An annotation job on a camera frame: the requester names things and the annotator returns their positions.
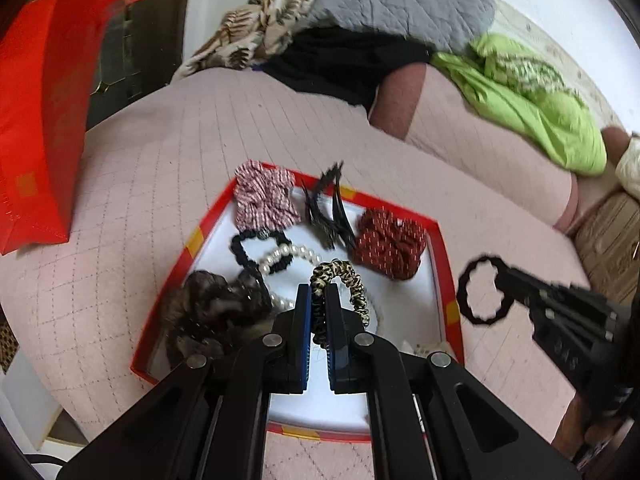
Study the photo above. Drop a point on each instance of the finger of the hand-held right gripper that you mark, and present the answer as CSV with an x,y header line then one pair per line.
x,y
522,305
530,280

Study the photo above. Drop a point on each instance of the brown furry scrunchie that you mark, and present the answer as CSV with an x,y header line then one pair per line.
x,y
210,310

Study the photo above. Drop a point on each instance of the dark red dotted scrunchie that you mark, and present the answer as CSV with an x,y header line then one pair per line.
x,y
390,245

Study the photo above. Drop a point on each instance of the pink quilted bed cover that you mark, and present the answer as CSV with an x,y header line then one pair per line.
x,y
175,140

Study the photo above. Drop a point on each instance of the white box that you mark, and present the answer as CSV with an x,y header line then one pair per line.
x,y
25,405

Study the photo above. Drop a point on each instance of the woven straw mat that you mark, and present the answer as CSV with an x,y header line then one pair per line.
x,y
610,245

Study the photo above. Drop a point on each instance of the dark glass door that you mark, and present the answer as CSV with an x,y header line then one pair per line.
x,y
140,50

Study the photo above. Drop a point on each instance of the red plaid scrunchie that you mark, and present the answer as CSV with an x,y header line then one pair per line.
x,y
265,195

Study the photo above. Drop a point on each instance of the red shopping bag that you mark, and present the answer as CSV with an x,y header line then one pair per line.
x,y
40,135

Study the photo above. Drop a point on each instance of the cream cloth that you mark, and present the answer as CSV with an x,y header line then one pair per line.
x,y
630,162

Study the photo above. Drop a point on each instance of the brown floral blanket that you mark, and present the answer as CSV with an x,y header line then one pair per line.
x,y
260,20

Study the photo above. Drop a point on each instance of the leopard print cloth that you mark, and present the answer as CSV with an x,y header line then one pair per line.
x,y
5,345

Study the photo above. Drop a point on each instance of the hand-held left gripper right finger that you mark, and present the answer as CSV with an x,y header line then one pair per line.
x,y
334,340

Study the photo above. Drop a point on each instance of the grey quilted pillow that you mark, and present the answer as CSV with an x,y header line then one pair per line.
x,y
400,0

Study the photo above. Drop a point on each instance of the black hair claw clip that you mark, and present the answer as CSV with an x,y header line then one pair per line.
x,y
320,210

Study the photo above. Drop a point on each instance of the black cloth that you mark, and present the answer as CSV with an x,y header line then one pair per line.
x,y
340,65

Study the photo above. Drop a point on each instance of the leopard print scrunchie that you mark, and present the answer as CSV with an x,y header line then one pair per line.
x,y
350,280

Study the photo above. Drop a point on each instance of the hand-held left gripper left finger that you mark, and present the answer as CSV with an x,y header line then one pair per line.
x,y
302,340

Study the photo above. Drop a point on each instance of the green cloth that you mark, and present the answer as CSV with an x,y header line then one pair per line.
x,y
540,110

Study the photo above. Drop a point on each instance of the red shallow box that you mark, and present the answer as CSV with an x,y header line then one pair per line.
x,y
210,230

